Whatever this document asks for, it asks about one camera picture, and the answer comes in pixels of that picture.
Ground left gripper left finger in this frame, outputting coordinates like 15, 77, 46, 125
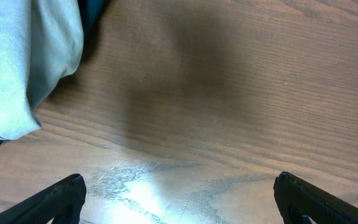
0, 174, 86, 224

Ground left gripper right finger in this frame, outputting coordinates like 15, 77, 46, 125
273, 172, 358, 224

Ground folded khaki shorts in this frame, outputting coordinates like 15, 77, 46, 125
0, 0, 85, 141

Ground dark navy folded garment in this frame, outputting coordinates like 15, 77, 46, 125
0, 0, 108, 156

